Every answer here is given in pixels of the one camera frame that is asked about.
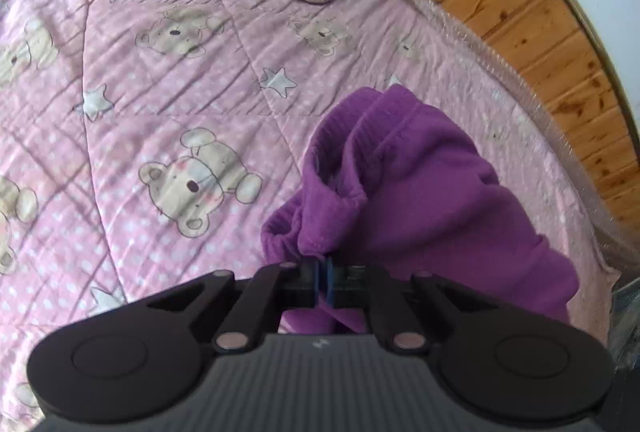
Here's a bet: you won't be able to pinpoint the dark green mattress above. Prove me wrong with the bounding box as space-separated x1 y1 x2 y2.
611 274 640 365

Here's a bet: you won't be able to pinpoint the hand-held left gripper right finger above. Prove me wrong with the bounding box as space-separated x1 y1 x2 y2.
324 262 501 354

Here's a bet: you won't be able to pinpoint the purple pants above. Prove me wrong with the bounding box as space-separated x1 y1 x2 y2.
260 84 581 335

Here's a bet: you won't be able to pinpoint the wooden headboard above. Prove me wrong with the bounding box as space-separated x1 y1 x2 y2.
397 0 640 233

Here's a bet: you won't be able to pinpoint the pink bear printed blanket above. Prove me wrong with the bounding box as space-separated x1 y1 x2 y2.
0 0 618 423

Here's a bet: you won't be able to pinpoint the clear bubble wrap sheet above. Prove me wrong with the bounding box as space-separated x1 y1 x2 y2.
340 0 640 273

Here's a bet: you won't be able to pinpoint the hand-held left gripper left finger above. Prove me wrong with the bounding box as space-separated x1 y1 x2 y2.
145 262 322 354

